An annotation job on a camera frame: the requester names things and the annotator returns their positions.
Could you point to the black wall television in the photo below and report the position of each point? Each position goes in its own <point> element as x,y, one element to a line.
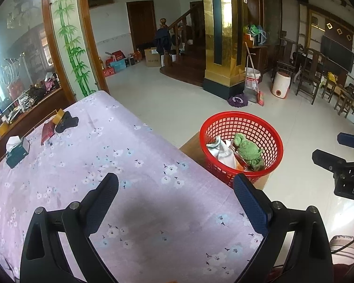
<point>337,53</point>

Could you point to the cardboard box under basket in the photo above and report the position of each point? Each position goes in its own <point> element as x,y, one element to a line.
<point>191,150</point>

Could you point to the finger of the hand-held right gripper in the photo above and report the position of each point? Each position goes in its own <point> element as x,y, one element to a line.
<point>352,140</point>
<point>327,158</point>

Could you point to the red and white plastic bag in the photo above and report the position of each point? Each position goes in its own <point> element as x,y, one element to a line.
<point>240,162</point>

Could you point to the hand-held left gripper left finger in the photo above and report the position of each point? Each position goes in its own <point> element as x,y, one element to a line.
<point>106,194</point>

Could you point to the dark red packet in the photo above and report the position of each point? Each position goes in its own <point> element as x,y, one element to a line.
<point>47,132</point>

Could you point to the pale patterned cloth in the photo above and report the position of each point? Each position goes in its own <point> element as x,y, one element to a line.
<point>342,256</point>

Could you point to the purple floral tablecloth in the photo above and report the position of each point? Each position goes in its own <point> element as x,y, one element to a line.
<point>121,153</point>

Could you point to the brown wooden door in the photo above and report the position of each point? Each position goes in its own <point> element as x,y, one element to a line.
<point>141,26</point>

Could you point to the wooden sideboard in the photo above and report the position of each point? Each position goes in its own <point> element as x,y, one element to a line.
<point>26,115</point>

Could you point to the black fabric pouch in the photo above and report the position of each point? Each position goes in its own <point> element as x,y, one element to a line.
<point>67,124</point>

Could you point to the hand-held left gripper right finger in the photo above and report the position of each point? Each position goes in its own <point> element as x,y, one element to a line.
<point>250,203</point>

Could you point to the green bamboo wall decal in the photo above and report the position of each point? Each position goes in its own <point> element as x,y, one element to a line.
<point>73,50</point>

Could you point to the white cylindrical appliance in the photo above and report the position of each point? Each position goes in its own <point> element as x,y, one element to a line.
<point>281,85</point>

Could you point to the gold and black pillar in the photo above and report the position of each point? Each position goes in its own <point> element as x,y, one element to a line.
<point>221,35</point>

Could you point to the teal tissue box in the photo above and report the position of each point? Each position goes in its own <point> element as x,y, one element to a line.
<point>17,153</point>

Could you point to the teal gift box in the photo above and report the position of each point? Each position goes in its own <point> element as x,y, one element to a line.
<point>118,64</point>

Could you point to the dark jacket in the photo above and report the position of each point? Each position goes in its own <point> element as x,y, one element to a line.
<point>162,41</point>

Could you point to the purple mop head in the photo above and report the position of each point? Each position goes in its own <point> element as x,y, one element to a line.
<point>236,100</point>

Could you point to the green bags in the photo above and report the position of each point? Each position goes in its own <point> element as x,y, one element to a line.
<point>257,35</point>

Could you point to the brown tape roll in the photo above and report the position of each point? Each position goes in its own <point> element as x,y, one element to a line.
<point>59,117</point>

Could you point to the white bucket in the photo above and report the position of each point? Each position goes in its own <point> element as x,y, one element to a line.
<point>252,80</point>

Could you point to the yellow bag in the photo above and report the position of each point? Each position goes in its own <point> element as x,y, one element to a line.
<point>332,78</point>

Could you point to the red plastic mesh basket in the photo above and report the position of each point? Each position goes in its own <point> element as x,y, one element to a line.
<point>224,118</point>

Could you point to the green towel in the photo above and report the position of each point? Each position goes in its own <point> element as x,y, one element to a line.
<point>249,153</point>

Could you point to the broom with red dustpan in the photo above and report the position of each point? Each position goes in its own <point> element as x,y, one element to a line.
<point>253,94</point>

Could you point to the dark wooden chair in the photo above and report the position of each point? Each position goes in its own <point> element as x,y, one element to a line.
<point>309,79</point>
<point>284,64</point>
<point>346,103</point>

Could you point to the wooden stair railing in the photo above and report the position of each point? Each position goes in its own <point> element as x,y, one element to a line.
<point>185,29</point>

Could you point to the red gift box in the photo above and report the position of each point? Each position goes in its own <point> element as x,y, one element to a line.
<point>109,72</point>

